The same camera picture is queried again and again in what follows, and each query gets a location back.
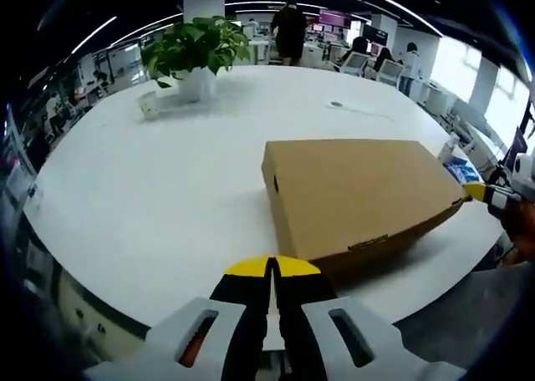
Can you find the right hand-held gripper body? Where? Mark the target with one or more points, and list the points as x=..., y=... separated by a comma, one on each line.
x=526, y=166

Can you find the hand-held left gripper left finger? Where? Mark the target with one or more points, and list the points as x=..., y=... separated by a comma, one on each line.
x=238, y=310

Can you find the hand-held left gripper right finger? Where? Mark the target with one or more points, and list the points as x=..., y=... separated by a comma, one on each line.
x=309, y=306

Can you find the blue wet wipes pack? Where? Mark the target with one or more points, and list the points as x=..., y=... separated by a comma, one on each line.
x=460, y=172

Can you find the brown cardboard shoe box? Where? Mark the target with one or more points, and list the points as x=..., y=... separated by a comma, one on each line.
x=355, y=180

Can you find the person's right hand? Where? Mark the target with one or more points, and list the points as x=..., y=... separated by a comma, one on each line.
x=522, y=226

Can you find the round table grommet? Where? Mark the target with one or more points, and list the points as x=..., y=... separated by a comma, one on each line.
x=336, y=104

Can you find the small clear cup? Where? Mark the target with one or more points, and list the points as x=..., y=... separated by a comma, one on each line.
x=148, y=104

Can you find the purple screen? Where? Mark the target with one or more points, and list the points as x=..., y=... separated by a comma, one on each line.
x=336, y=17

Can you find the potted green plant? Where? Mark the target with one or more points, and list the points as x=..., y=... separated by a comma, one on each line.
x=196, y=47

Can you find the white pillar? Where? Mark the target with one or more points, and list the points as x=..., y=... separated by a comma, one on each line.
x=204, y=7

